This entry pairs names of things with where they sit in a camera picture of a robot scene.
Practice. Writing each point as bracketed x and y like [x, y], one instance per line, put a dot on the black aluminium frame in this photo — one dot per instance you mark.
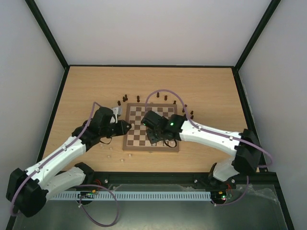
[182, 178]

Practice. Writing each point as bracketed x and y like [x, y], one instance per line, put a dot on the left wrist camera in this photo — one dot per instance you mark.
[117, 111]

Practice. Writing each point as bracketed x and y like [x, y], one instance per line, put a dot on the light blue cable duct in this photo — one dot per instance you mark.
[135, 196]

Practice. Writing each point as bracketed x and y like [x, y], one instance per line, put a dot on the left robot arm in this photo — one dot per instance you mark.
[29, 190]

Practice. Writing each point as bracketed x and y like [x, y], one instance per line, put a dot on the wooden chess board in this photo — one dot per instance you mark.
[136, 139]

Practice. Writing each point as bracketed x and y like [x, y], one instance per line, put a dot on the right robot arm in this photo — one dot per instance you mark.
[243, 148]

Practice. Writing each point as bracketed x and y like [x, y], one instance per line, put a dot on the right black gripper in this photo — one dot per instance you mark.
[155, 133]

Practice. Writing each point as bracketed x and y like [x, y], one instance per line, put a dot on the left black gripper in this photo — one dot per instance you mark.
[123, 131]

